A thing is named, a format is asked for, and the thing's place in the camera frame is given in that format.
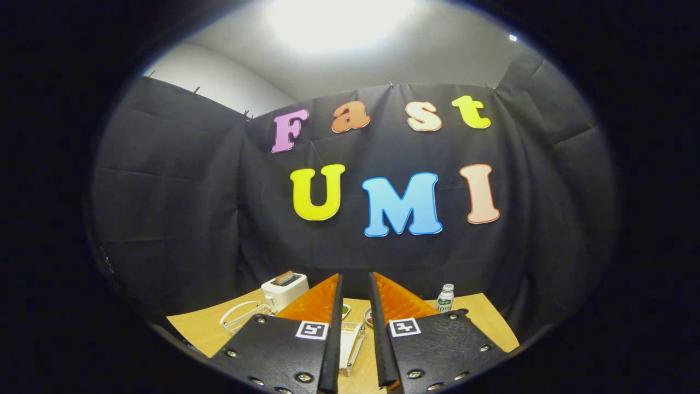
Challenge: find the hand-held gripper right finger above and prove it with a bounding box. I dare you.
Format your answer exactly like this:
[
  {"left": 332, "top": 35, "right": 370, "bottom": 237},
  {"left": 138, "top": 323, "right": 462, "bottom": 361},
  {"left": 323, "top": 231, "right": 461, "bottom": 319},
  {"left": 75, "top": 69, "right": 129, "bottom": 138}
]
[{"left": 367, "top": 272, "right": 509, "bottom": 394}]

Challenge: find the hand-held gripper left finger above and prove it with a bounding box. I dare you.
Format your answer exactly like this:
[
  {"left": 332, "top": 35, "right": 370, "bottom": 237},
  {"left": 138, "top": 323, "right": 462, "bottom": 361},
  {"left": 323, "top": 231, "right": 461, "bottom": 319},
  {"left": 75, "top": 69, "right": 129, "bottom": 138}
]
[{"left": 209, "top": 273, "right": 344, "bottom": 394}]

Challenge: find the white wire dish rack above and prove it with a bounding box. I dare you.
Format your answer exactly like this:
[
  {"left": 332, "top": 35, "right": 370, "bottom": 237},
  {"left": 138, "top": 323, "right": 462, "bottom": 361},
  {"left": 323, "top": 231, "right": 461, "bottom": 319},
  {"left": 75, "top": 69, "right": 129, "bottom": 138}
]
[{"left": 219, "top": 300, "right": 366, "bottom": 377}]

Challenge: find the white toaster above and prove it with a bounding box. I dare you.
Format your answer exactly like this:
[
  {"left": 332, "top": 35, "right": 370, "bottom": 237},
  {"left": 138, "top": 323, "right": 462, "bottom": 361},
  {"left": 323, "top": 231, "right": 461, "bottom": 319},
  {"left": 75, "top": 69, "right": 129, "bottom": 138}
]
[{"left": 260, "top": 272, "right": 310, "bottom": 312}]

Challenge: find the white green label bottle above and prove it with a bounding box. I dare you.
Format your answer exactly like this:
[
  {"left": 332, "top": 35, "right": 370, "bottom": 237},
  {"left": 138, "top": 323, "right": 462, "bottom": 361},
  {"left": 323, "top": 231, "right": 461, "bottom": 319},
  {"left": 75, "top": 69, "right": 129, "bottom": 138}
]
[{"left": 436, "top": 283, "right": 455, "bottom": 314}]

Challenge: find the black backdrop cloth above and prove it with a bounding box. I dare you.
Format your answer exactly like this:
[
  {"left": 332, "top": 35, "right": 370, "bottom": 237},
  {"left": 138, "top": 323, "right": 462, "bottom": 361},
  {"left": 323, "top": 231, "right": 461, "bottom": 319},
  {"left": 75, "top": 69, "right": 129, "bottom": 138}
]
[{"left": 87, "top": 44, "right": 621, "bottom": 340}]

